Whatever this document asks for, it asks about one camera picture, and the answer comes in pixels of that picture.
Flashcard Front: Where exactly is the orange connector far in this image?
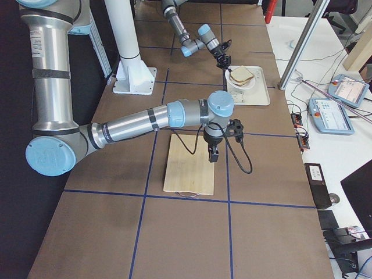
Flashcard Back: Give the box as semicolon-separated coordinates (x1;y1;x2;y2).
290;113;303;127

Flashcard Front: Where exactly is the aluminium frame post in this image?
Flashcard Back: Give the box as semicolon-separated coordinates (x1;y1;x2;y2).
278;0;330;91

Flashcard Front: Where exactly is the near teach pendant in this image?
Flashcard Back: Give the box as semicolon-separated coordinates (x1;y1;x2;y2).
309;98;355;135

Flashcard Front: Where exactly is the bread slice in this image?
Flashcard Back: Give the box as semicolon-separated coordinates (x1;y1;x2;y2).
230;77;255;87
230;66;254;80

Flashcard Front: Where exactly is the black monitor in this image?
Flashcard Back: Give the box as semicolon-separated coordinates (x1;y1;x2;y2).
341;162;371;236

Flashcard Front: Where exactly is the bread slice on plate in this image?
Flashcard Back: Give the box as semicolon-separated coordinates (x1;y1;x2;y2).
230;77;255;87

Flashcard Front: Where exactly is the orange connector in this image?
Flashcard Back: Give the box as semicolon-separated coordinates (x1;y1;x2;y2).
290;113;303;127
296;132;310;151

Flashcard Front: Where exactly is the wooden cutting board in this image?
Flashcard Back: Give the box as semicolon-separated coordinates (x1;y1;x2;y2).
163;134;214;196

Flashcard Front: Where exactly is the far teach pendant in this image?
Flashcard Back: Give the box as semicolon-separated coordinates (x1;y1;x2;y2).
328;74;369;108

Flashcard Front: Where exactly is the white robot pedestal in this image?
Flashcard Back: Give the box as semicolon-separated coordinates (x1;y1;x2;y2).
105;0;157;95

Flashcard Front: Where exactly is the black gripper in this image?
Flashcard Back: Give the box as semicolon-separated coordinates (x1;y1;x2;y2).
210;43;232;73
203;124;224;163

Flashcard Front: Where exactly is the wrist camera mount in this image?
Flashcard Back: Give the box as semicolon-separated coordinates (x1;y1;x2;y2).
225;119;244;144

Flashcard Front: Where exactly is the black box with label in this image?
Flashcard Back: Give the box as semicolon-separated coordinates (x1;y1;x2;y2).
304;163;332;209

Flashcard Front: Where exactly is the orange connector near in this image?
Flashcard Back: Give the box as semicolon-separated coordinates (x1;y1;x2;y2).
296;132;310;151

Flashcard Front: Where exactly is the teach pendant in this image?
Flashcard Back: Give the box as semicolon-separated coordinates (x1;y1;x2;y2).
309;98;355;135
328;74;369;108

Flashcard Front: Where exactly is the metal cutting board handle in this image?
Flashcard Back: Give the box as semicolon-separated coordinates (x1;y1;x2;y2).
176;192;200;198

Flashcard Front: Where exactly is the cream bear tray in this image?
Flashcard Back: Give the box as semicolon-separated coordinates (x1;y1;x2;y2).
225;66;270;106

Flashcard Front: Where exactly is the red object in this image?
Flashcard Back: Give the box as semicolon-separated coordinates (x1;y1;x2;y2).
264;0;277;24

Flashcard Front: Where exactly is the white round plate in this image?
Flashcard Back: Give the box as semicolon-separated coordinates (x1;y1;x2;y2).
225;67;256;90

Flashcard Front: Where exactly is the wooden block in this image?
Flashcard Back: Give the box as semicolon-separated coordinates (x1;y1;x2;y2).
343;25;372;71

